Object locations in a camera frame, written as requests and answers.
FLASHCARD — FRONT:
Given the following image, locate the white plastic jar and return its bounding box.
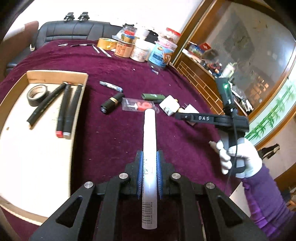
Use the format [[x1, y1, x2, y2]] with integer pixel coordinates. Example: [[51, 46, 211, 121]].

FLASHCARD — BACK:
[[130, 40, 151, 63]]

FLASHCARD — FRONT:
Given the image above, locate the black gold lipstick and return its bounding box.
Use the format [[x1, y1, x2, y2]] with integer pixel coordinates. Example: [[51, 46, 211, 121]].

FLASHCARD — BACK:
[[100, 92, 125, 114]]

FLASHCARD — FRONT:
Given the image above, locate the orange label jar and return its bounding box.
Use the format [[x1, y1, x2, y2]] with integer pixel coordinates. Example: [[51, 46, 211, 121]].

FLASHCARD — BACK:
[[112, 35, 135, 58]]

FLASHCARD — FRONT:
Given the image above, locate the black marker in tray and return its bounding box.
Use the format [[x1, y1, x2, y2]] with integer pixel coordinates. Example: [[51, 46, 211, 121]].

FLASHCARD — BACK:
[[27, 82, 67, 129]]

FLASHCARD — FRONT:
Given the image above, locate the wooden cabinet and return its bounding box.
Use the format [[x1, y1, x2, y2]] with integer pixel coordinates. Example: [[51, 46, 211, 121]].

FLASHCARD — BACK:
[[173, 1, 295, 148]]

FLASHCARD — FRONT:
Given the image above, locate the green lighter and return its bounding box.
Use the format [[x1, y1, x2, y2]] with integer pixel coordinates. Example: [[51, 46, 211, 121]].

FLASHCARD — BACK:
[[142, 93, 166, 103]]

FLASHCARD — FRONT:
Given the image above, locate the black leather sofa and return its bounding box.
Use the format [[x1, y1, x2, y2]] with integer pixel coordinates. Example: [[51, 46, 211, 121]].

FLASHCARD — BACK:
[[4, 20, 121, 75]]

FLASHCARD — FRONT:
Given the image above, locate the cardboard tray box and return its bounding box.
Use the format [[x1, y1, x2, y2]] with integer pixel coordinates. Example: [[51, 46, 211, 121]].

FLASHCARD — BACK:
[[1, 70, 88, 225]]

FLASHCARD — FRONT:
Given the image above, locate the small blue white tube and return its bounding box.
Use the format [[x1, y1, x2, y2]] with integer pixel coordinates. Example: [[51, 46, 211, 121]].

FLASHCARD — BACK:
[[99, 81, 123, 93]]

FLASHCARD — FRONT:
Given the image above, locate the large white charger block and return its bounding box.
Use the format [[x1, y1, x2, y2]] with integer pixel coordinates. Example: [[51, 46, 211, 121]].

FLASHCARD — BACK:
[[184, 104, 199, 126]]

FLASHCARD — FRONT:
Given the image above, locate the maroon tablecloth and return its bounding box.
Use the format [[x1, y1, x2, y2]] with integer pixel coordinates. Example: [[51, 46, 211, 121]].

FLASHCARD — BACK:
[[0, 39, 241, 241]]

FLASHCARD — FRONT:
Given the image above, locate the pink lid jar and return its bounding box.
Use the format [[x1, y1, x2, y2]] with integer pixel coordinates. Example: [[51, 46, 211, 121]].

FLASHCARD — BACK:
[[161, 28, 181, 44]]

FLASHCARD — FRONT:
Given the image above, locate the black marker white cap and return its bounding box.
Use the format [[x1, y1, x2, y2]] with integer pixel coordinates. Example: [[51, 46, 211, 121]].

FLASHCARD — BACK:
[[63, 84, 83, 139]]

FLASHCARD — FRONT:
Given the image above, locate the black tape roll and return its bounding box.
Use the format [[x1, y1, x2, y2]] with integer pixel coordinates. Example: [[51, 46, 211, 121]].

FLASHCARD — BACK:
[[27, 84, 49, 107]]

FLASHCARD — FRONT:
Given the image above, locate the long white tube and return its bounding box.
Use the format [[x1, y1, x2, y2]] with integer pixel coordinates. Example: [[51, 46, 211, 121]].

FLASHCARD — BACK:
[[142, 109, 158, 230]]

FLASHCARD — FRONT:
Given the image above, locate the right white gloved hand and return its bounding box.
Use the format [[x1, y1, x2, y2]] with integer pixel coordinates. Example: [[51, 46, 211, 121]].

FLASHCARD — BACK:
[[209, 138, 263, 179]]

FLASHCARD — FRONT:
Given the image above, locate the red item in clear bag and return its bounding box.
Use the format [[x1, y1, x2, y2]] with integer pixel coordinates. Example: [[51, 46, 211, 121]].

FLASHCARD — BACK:
[[121, 97, 159, 113]]

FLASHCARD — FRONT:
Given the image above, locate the right purple sleeve forearm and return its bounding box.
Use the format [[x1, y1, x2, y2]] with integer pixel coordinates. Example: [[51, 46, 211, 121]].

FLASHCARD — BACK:
[[242, 165, 295, 240]]

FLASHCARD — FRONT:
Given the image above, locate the yellow tape roll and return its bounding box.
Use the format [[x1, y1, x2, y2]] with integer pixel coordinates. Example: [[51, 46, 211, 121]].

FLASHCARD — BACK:
[[97, 38, 117, 50]]

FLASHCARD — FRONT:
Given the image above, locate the small white plug adapter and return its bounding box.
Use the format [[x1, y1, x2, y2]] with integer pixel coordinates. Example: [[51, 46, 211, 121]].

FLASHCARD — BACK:
[[159, 95, 180, 116]]

